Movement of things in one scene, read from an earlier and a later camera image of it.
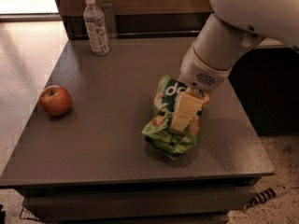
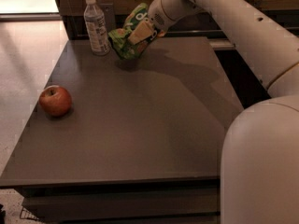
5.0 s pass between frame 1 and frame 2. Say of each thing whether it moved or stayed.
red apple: stayed
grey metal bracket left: stayed
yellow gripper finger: moved
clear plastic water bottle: stayed
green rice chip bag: moved
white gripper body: moved
